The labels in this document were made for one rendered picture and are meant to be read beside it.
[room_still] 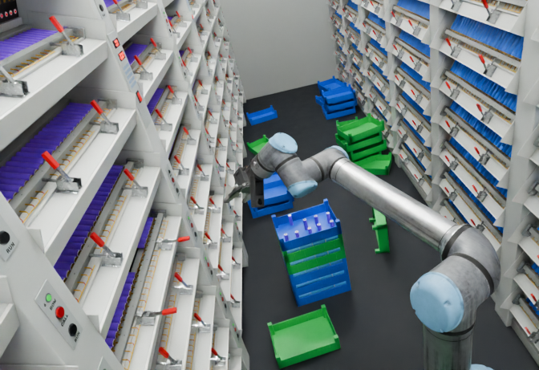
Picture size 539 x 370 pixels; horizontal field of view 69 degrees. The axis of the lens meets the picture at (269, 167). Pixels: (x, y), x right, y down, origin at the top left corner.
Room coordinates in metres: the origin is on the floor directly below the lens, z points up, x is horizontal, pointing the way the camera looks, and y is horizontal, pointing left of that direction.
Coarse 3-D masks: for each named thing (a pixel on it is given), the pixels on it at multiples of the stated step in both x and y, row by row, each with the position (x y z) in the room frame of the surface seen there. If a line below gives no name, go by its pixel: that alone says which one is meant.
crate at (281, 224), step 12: (324, 204) 1.62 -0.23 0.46; (300, 216) 1.62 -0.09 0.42; (312, 216) 1.62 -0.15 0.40; (324, 216) 1.60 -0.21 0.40; (276, 228) 1.60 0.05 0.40; (288, 228) 1.58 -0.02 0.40; (300, 228) 1.55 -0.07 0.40; (312, 228) 1.53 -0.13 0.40; (324, 228) 1.50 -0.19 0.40; (336, 228) 1.44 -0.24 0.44; (300, 240) 1.43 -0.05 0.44; (312, 240) 1.43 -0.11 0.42
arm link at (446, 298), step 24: (456, 264) 0.60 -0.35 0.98; (480, 264) 0.59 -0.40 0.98; (432, 288) 0.56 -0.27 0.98; (456, 288) 0.54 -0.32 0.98; (480, 288) 0.55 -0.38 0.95; (432, 312) 0.54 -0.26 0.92; (456, 312) 0.51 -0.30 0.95; (432, 336) 0.55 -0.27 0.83; (456, 336) 0.52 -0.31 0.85; (432, 360) 0.55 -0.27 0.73; (456, 360) 0.52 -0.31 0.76
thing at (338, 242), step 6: (336, 240) 1.44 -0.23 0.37; (342, 240) 1.44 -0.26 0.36; (312, 246) 1.43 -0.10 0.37; (318, 246) 1.43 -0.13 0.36; (324, 246) 1.43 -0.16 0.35; (330, 246) 1.43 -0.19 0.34; (336, 246) 1.44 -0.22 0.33; (282, 252) 1.43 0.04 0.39; (294, 252) 1.42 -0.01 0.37; (300, 252) 1.42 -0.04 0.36; (306, 252) 1.43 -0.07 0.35; (312, 252) 1.43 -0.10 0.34; (318, 252) 1.43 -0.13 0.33; (288, 258) 1.42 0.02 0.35; (294, 258) 1.42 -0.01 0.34; (300, 258) 1.42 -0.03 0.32
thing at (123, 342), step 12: (156, 228) 1.02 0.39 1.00; (156, 240) 0.97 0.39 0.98; (144, 264) 0.86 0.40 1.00; (144, 276) 0.81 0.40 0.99; (144, 288) 0.78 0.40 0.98; (132, 300) 0.73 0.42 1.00; (144, 300) 0.74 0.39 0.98; (132, 312) 0.70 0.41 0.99; (132, 324) 0.67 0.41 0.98; (120, 336) 0.63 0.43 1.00; (120, 348) 0.60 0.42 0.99; (120, 360) 0.57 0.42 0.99
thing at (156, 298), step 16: (160, 208) 1.12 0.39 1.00; (176, 208) 1.11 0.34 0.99; (176, 224) 1.07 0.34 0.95; (160, 256) 0.92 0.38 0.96; (160, 272) 0.85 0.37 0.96; (160, 288) 0.79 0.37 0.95; (128, 304) 0.74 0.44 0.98; (144, 304) 0.74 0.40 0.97; (160, 304) 0.74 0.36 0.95; (160, 320) 0.72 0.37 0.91; (144, 336) 0.65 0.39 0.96; (128, 352) 0.61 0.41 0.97; (144, 352) 0.60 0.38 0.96; (144, 368) 0.57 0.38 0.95
